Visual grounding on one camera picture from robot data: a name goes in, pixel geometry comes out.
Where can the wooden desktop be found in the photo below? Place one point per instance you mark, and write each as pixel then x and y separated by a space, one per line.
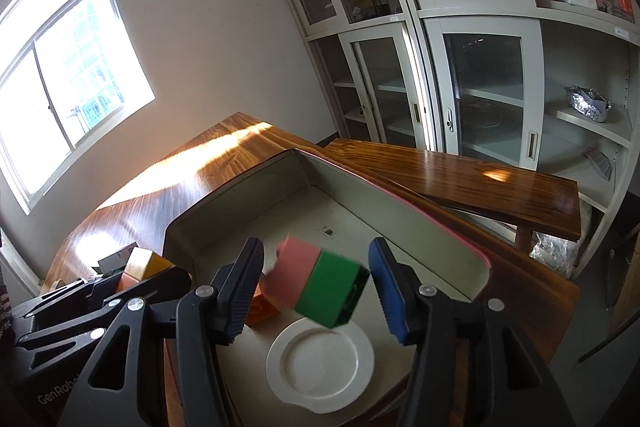
pixel 165 187

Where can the white dish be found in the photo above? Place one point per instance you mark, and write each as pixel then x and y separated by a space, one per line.
pixel 320 367

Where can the wooden bench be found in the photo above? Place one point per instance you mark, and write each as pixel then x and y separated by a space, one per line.
pixel 450 177

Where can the orange and green block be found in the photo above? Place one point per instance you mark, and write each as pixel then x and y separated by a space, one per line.
pixel 262 309

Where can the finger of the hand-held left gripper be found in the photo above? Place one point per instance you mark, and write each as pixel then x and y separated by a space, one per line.
pixel 75 334
pixel 60 302

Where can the window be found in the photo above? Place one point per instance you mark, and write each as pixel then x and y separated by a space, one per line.
pixel 75 57

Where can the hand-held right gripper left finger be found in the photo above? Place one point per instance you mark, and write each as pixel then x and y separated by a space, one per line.
pixel 245 292

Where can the pink and green block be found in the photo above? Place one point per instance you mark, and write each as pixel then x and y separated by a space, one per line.
pixel 325 287

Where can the foil-wrapped item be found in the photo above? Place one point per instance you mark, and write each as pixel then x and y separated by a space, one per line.
pixel 587 104

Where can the white glass-door cabinet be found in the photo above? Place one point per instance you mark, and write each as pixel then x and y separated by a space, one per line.
pixel 430 7

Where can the clear plastic bag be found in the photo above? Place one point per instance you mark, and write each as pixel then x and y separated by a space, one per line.
pixel 555 254

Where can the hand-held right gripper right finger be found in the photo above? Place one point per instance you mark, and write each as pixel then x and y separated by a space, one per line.
pixel 389 294

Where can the pink tin box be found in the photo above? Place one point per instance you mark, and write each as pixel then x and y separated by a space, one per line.
pixel 350 202

